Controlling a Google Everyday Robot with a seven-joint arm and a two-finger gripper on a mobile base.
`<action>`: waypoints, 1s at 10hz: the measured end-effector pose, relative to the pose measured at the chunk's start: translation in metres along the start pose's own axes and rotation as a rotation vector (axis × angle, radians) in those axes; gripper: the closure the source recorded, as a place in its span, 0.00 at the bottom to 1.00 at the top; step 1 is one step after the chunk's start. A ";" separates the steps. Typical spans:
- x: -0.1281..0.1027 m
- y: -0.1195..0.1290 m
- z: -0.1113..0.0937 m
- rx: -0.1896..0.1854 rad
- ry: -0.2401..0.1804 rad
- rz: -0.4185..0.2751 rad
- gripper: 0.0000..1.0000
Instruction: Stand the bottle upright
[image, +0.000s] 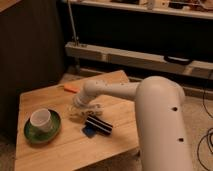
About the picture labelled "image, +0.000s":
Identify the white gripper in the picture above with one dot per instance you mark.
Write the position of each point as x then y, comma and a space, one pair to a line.
80, 114

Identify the white cup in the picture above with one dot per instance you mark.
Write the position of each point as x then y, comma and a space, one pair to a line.
41, 119

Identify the metal pole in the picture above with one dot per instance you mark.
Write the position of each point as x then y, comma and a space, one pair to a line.
75, 37

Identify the green saucer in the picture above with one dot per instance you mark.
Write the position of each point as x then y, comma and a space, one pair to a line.
35, 136

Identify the upper shelf with clutter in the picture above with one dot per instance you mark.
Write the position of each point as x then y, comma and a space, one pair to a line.
150, 8

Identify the orange carrot toy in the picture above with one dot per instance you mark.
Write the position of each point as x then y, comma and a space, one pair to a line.
69, 88

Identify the wooden table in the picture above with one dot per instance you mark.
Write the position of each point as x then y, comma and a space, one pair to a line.
71, 149

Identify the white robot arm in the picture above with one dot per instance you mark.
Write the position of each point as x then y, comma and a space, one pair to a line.
159, 121

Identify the grey metal rail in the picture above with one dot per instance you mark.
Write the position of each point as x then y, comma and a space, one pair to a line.
137, 59

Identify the blue small object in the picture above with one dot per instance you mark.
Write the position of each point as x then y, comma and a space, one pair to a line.
89, 132

